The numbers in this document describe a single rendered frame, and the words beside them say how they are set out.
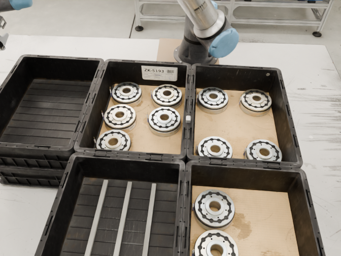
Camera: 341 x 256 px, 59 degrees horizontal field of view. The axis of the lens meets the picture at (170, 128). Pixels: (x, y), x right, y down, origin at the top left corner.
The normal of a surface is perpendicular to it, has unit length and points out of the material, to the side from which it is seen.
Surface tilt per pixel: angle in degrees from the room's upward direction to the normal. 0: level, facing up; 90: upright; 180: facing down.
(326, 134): 0
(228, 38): 94
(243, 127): 0
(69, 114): 0
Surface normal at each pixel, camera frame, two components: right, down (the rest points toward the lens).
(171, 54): 0.05, -0.69
